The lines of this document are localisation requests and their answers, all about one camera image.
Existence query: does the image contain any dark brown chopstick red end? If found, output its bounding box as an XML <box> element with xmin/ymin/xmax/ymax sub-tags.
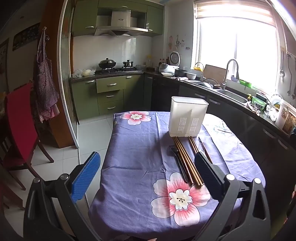
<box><xmin>198</xmin><ymin>137</ymin><xmax>213</xmax><ymax>164</ymax></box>

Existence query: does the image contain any black plastic fork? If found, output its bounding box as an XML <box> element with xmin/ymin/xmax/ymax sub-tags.
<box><xmin>169</xmin><ymin>145</ymin><xmax>189</xmax><ymax>183</ymax></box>

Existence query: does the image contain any steel kitchen sink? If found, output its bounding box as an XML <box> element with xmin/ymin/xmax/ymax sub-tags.
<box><xmin>217</xmin><ymin>89</ymin><xmax>248</xmax><ymax>104</ymax></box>

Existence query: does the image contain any tall steel kitchen faucet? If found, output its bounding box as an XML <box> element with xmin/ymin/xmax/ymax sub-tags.
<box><xmin>221</xmin><ymin>58</ymin><xmax>240</xmax><ymax>90</ymax></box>

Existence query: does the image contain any purple floral tablecloth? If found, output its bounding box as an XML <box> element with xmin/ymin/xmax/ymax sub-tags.
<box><xmin>88</xmin><ymin>111</ymin><xmax>266</xmax><ymax>241</ymax></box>

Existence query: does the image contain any white plastic utensil holder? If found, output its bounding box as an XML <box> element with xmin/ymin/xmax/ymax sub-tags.
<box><xmin>169</xmin><ymin>96</ymin><xmax>208</xmax><ymax>137</ymax></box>

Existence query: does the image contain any red wooden chair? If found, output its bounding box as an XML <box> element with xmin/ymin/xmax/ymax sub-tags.
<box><xmin>0</xmin><ymin>82</ymin><xmax>55</xmax><ymax>210</ymax></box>

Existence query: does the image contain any green drawer cabinet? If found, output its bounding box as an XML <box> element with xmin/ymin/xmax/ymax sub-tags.
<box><xmin>71</xmin><ymin>74</ymin><xmax>144</xmax><ymax>121</ymax></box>

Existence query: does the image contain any checkered purple apron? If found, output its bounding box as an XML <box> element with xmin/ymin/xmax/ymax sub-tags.
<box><xmin>34</xmin><ymin>27</ymin><xmax>60</xmax><ymax>122</ymax></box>

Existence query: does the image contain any sliding glass door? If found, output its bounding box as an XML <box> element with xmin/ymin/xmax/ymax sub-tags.
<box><xmin>57</xmin><ymin>1</ymin><xmax>79</xmax><ymax>149</ymax></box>

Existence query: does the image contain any white bowl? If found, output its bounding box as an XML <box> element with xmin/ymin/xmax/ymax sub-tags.
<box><xmin>186</xmin><ymin>72</ymin><xmax>197</xmax><ymax>80</ymax></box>

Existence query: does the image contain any wooden cutting board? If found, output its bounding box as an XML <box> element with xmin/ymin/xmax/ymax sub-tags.
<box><xmin>203</xmin><ymin>64</ymin><xmax>226</xmax><ymax>83</ymax></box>

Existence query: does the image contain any black rice cooker pot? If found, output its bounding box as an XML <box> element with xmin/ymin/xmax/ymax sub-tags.
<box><xmin>175</xmin><ymin>69</ymin><xmax>187</xmax><ymax>77</ymax></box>

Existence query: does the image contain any white plate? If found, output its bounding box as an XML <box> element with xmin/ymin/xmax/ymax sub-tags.
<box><xmin>161</xmin><ymin>72</ymin><xmax>174</xmax><ymax>77</ymax></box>

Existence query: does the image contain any white rice cooker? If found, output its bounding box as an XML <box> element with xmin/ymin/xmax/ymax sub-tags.
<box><xmin>159</xmin><ymin>52</ymin><xmax>180</xmax><ymax>75</ymax></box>

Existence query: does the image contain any gas stove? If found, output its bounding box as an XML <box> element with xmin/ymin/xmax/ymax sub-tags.
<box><xmin>95</xmin><ymin>67</ymin><xmax>141</xmax><ymax>75</ymax></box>

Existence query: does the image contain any black wok with lid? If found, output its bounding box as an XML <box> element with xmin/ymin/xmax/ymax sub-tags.
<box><xmin>98</xmin><ymin>58</ymin><xmax>116</xmax><ymax>69</ymax></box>

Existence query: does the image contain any small steel pot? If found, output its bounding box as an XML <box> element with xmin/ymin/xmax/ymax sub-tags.
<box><xmin>123</xmin><ymin>60</ymin><xmax>133</xmax><ymax>68</ymax></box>

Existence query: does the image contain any steel range hood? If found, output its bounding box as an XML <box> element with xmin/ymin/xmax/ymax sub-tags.
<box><xmin>94</xmin><ymin>9</ymin><xmax>149</xmax><ymax>37</ymax></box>

